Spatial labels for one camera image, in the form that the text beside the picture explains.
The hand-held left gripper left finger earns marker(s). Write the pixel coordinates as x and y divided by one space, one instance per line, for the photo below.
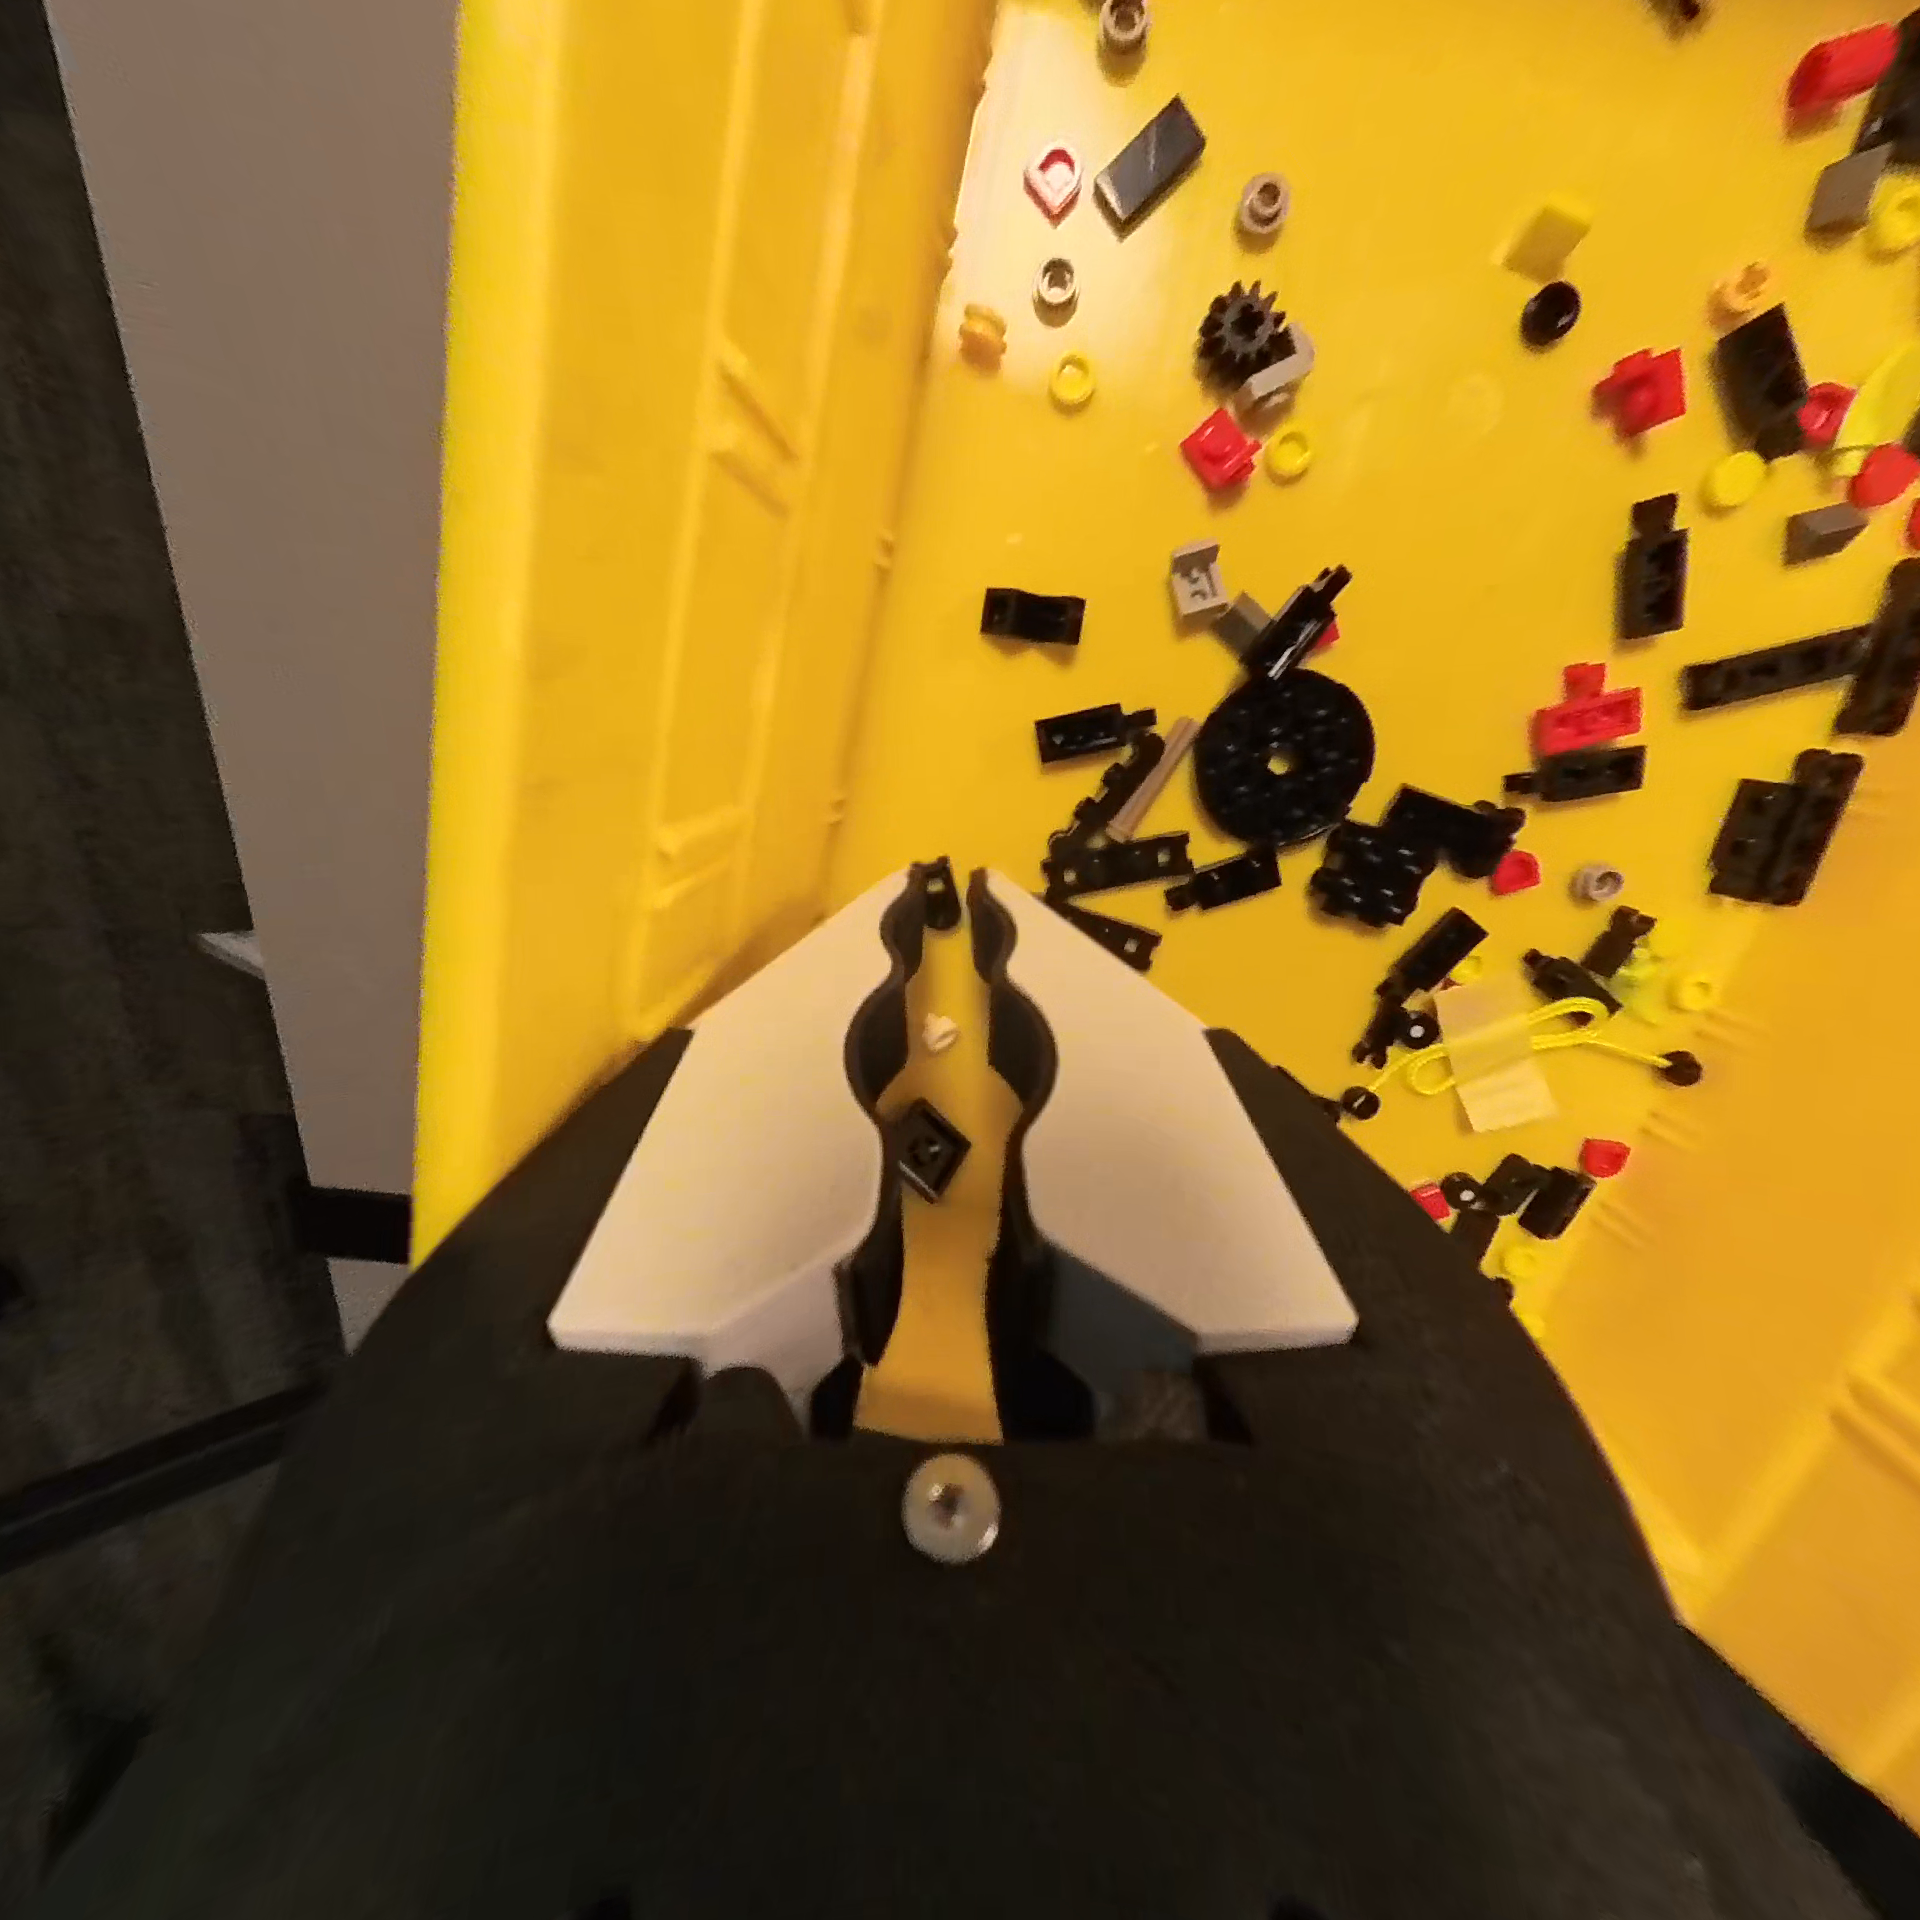
720 1184

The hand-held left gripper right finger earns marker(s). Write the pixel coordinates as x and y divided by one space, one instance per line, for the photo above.
1184 1184

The black lego plate with clip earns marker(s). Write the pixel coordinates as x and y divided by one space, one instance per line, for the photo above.
938 888

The yellow plastic bin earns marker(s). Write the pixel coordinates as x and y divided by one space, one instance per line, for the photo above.
674 600

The pile of lego pieces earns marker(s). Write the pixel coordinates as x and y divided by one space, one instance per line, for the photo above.
1658 579

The black round lego plate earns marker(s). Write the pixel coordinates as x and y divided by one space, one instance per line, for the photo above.
1245 781

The black lego gear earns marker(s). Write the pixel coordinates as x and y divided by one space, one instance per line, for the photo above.
1237 340

